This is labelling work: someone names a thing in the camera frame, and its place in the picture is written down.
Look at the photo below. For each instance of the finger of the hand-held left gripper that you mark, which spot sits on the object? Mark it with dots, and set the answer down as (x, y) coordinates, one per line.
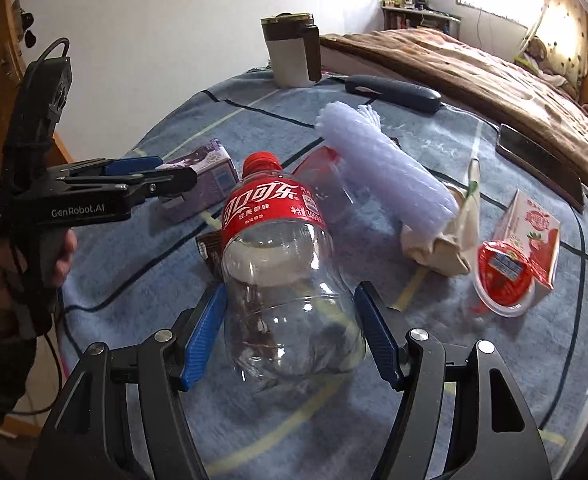
(169, 182)
(134, 164)

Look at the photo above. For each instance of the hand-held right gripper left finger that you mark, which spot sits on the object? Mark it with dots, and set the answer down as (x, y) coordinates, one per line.
(204, 332)

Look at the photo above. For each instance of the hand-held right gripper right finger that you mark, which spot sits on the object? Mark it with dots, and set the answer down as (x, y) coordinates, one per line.
(378, 335)

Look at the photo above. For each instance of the purple cardboard box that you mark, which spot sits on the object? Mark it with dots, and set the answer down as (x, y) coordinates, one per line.
(209, 170)

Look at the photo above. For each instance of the red cola can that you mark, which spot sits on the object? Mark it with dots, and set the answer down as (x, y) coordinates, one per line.
(274, 270)

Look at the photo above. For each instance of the beige paper bag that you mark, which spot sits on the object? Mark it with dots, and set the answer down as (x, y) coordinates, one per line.
(443, 250)

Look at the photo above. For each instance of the red lidded jelly cup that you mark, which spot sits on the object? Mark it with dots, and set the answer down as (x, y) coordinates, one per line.
(503, 280)

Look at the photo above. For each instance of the pink strawberry milk carton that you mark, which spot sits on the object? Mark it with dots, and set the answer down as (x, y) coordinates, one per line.
(533, 225)

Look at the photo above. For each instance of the brown snack wrapper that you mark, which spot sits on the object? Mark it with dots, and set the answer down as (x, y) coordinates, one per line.
(211, 252)

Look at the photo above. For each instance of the white mug with brown lid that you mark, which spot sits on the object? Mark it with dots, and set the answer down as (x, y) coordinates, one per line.
(289, 55)

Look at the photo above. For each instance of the smartphone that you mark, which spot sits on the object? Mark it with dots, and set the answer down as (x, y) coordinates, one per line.
(538, 162)

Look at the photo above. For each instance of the bed with brown blanket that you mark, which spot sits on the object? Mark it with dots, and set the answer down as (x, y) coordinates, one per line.
(448, 70)

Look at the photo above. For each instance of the brown stuffed toy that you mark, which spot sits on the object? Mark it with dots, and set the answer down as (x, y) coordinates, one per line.
(536, 50)

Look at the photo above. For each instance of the patterned curtain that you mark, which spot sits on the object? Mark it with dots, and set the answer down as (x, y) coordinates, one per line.
(571, 35)

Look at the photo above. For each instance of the cluttered wall shelf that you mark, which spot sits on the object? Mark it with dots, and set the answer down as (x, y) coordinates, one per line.
(418, 17)

